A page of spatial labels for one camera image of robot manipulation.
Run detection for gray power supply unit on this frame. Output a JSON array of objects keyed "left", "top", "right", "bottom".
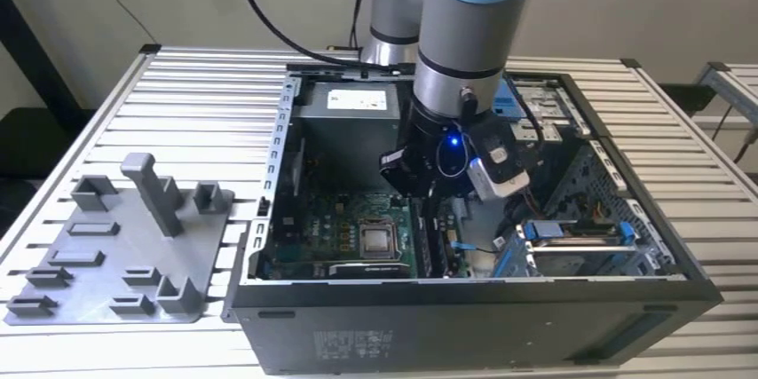
[{"left": 293, "top": 81, "right": 412, "bottom": 189}]

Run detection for blue disk carrier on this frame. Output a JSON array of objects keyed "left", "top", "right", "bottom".
[{"left": 494, "top": 76, "right": 524, "bottom": 120}]

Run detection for silver CPU in socket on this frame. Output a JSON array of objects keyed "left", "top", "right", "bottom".
[{"left": 354, "top": 217, "right": 402, "bottom": 261}]

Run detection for green motherboard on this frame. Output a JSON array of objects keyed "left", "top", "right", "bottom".
[{"left": 264, "top": 187, "right": 476, "bottom": 280}]

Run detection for metal drive cage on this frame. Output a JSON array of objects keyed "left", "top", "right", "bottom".
[{"left": 502, "top": 75, "right": 585, "bottom": 196}]

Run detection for black graphics card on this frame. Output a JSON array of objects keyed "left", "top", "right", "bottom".
[{"left": 329, "top": 261, "right": 412, "bottom": 280}]

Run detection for hard disk in blue carrier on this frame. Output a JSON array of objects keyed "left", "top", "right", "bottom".
[{"left": 494, "top": 218, "right": 659, "bottom": 278}]

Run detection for black open PC case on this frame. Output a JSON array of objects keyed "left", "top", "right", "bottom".
[{"left": 222, "top": 62, "right": 725, "bottom": 375}]

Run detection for black box beside table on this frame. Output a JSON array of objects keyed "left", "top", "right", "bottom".
[{"left": 657, "top": 83, "right": 719, "bottom": 114}]

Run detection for gray plastic parts rack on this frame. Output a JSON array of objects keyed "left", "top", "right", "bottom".
[{"left": 2, "top": 152, "right": 238, "bottom": 327}]

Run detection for metal side table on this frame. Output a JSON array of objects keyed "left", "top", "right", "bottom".
[{"left": 691, "top": 61, "right": 758, "bottom": 162}]

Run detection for orange wires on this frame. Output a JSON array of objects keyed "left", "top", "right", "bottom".
[{"left": 521, "top": 190, "right": 544, "bottom": 218}]

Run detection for dark furniture frame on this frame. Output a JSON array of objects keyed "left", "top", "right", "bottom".
[{"left": 0, "top": 0, "right": 101, "bottom": 238}]

